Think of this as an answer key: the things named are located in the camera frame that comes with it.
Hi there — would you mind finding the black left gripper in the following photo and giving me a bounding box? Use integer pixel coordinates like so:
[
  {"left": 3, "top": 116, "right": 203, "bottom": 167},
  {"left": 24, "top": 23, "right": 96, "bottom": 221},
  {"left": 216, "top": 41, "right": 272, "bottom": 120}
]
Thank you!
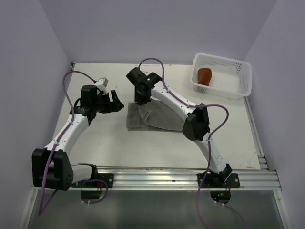
[{"left": 92, "top": 90, "right": 123, "bottom": 114}]

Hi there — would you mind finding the grey towel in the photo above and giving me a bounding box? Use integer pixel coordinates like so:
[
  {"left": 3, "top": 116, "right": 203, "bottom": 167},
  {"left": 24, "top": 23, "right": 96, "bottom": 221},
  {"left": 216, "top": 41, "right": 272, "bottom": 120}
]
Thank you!
[{"left": 126, "top": 99, "right": 184, "bottom": 132}]

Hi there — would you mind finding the rust brown towel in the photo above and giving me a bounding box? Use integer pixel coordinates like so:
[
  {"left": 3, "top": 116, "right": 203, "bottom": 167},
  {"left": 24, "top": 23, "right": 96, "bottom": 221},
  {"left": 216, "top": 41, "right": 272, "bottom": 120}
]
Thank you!
[{"left": 197, "top": 68, "right": 212, "bottom": 86}]

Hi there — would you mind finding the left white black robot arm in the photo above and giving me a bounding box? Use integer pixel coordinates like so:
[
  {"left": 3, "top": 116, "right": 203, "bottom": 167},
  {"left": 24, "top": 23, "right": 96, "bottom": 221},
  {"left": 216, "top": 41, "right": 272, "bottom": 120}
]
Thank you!
[{"left": 31, "top": 85, "right": 124, "bottom": 191}]

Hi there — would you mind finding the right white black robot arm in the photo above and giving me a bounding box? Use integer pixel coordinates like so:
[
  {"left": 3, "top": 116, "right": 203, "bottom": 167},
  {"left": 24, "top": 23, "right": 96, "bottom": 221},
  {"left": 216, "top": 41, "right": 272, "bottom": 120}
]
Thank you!
[{"left": 126, "top": 67, "right": 232, "bottom": 187}]

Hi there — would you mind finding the white perforated plastic basket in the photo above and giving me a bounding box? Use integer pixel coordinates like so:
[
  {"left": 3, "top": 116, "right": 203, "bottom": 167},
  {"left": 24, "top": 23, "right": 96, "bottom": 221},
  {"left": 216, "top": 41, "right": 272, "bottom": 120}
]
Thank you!
[{"left": 190, "top": 53, "right": 253, "bottom": 100}]

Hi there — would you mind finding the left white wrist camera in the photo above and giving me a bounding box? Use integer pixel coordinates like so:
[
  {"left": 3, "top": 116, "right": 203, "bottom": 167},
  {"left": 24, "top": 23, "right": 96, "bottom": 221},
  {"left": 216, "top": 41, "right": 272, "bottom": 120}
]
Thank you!
[{"left": 94, "top": 77, "right": 108, "bottom": 93}]

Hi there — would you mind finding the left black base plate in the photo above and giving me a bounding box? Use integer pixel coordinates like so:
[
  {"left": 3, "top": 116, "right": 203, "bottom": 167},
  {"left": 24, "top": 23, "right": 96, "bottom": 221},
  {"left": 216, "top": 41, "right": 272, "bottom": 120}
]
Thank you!
[{"left": 71, "top": 173, "right": 114, "bottom": 189}]

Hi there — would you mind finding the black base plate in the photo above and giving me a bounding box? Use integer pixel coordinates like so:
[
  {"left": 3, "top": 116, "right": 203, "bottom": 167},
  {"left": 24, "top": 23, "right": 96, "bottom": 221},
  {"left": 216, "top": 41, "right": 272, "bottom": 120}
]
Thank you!
[
  {"left": 201, "top": 173, "right": 241, "bottom": 188},
  {"left": 71, "top": 173, "right": 114, "bottom": 189}
]

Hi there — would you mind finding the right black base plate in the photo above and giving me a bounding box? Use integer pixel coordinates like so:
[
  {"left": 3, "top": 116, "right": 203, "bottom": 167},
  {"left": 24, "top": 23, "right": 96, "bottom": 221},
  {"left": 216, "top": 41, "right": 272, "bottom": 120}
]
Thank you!
[{"left": 201, "top": 173, "right": 241, "bottom": 188}]

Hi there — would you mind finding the aluminium mounting rail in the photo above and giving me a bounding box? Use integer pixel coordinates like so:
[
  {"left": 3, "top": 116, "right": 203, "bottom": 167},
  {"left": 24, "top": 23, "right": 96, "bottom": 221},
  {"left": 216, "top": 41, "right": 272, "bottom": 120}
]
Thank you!
[{"left": 98, "top": 167, "right": 281, "bottom": 191}]

